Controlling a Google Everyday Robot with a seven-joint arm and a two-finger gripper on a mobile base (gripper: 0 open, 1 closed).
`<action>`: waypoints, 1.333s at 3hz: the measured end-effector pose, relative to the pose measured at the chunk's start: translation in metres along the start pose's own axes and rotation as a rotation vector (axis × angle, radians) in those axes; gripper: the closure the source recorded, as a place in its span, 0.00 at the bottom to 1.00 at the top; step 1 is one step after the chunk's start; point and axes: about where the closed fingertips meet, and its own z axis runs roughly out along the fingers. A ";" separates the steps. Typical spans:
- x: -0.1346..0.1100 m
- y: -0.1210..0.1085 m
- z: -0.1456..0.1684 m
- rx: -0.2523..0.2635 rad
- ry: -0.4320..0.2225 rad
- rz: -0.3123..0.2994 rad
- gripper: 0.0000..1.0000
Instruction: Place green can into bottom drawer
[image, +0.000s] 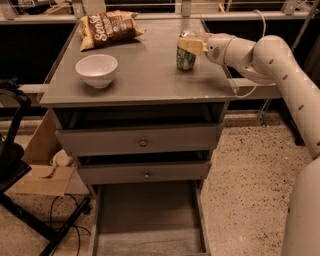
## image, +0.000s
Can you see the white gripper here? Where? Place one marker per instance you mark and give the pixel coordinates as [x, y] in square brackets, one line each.
[216, 49]

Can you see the green soda can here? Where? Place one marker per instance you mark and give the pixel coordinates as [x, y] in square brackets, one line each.
[185, 60]

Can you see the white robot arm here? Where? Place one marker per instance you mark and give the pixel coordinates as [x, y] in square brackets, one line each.
[266, 61]

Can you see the grey drawer cabinet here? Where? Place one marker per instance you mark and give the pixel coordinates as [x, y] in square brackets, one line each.
[148, 90]

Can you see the top grey drawer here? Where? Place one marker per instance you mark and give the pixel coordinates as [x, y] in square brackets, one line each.
[139, 140]

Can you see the grey drawer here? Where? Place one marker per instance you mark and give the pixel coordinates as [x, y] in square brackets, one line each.
[149, 219]
[148, 172]
[139, 140]

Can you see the middle grey drawer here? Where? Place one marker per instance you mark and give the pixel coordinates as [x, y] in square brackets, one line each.
[148, 172]

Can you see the bottom grey drawer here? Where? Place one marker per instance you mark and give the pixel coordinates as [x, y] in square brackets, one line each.
[149, 219]

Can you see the brown chip bag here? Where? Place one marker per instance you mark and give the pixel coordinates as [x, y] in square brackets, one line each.
[106, 28]

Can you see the white bowl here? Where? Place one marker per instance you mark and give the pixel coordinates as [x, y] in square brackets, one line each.
[98, 70]

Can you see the white paper roll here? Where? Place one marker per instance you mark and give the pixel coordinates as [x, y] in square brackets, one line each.
[61, 159]

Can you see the cardboard box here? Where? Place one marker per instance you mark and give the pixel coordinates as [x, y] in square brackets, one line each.
[44, 178]

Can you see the black stand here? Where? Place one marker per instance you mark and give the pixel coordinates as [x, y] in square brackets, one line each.
[13, 168]

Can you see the grey metal rail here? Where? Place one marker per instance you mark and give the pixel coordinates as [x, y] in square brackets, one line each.
[246, 89]

